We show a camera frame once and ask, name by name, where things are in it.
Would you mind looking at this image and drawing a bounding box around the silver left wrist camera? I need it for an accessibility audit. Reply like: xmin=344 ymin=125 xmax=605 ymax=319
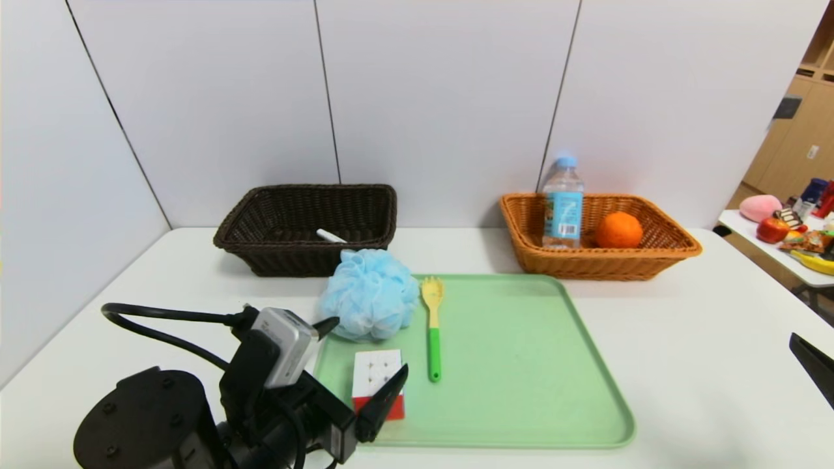
xmin=251 ymin=307 xmax=321 ymax=390

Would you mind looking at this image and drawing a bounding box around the light blue bath loofah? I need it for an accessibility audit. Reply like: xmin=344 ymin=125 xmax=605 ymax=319
xmin=317 ymin=248 xmax=421 ymax=343

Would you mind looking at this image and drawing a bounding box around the clear water bottle blue label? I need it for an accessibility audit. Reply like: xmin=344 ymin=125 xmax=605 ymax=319
xmin=542 ymin=156 xmax=585 ymax=249

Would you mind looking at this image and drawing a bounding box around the light wooden cabinet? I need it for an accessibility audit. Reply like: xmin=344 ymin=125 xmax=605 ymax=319
xmin=743 ymin=0 xmax=834 ymax=204

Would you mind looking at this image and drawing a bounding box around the orange snack packet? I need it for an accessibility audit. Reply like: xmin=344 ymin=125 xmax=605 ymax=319
xmin=780 ymin=229 xmax=834 ymax=253

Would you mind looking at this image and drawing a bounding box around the red apple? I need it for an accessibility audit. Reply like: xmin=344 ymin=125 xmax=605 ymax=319
xmin=757 ymin=217 xmax=790 ymax=244

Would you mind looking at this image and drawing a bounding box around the orange wicker basket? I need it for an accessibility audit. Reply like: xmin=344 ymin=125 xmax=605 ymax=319
xmin=500 ymin=192 xmax=704 ymax=281

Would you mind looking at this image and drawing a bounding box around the multicolour puzzle cube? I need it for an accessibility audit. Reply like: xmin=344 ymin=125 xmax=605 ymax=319
xmin=352 ymin=350 xmax=406 ymax=421

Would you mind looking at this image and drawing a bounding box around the pink peach toy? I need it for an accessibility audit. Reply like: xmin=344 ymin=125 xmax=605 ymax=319
xmin=740 ymin=195 xmax=783 ymax=223

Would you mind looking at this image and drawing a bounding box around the light green plastic tray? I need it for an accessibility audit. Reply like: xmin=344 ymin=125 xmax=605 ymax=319
xmin=311 ymin=274 xmax=638 ymax=451

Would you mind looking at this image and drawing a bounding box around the white side table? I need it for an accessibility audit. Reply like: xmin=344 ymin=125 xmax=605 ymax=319
xmin=720 ymin=208 xmax=834 ymax=307

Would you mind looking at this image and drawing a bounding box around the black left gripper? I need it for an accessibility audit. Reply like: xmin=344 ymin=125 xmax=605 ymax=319
xmin=250 ymin=316 xmax=409 ymax=469

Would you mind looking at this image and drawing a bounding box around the yellow banana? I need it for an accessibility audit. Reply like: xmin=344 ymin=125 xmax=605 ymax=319
xmin=790 ymin=249 xmax=834 ymax=276

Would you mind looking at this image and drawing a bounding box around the black left camera cable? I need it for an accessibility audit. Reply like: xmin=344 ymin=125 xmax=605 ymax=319
xmin=101 ymin=302 xmax=261 ymax=372

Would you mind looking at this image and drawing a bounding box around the blue and white can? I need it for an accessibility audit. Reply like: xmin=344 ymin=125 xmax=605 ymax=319
xmin=800 ymin=178 xmax=829 ymax=206

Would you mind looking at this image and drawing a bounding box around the dark brown wicker basket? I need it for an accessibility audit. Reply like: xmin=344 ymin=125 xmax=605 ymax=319
xmin=213 ymin=183 xmax=399 ymax=277

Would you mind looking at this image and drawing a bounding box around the orange fruit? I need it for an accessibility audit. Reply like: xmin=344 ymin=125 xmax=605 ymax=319
xmin=595 ymin=211 xmax=644 ymax=249

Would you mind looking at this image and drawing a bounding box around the yellow spork with green handle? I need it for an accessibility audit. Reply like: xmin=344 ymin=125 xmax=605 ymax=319
xmin=422 ymin=276 xmax=445 ymax=384

